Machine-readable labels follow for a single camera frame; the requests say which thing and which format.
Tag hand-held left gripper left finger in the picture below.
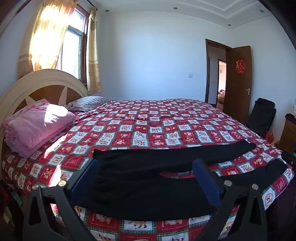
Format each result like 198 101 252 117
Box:
23 159 100 241

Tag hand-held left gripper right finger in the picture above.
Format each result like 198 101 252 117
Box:
192 159 269 241

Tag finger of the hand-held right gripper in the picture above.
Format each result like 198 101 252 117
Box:
281 149 296 172

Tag black pants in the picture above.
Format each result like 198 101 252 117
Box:
77 140 288 222

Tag wooden cabinet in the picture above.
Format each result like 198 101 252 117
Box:
279 113 296 154

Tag black folding chair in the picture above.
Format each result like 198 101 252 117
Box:
245 98 277 138

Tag pink folded blanket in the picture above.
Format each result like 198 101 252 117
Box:
1 100 77 158

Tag red checkered printed bedspread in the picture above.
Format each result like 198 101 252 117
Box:
1 98 295 241

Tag striped pillow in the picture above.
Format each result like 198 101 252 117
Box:
66 96 110 113

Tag brown wooden door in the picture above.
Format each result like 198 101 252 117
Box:
223 46 252 126

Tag dark clothes pile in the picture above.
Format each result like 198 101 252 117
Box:
0 179 26 241

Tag cream and brown headboard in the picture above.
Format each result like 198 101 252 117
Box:
0 69 89 149

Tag narrow yellow patterned curtain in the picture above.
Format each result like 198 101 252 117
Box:
86 7 102 94

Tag window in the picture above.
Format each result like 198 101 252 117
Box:
55 5 90 85

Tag wide yellow patterned curtain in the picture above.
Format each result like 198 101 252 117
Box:
17 0 78 80

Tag dark curtain rod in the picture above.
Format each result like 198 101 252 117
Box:
76 1 99 11

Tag brown door frame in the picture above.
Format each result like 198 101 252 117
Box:
205 39 232 108

